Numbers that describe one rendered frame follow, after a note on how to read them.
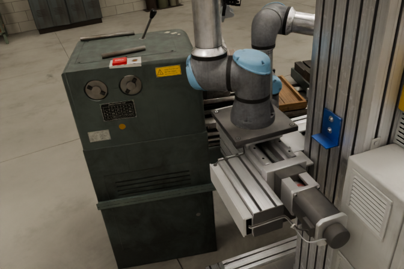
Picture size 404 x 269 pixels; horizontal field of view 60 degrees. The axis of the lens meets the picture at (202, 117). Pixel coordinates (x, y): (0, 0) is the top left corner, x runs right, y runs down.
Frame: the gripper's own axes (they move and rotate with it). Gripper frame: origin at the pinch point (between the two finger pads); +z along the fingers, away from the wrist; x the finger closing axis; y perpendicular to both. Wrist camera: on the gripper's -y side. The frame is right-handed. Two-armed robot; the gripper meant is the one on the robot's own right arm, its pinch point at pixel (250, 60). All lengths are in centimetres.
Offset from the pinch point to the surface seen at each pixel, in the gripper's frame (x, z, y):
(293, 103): -17.9, -20.8, 16.9
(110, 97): 3, -31, -71
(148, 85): 6, -31, -54
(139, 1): -91, 662, -89
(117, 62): 18, -30, -65
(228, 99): -22.8, 2.0, -12.7
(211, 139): -33.6, -19.8, -26.5
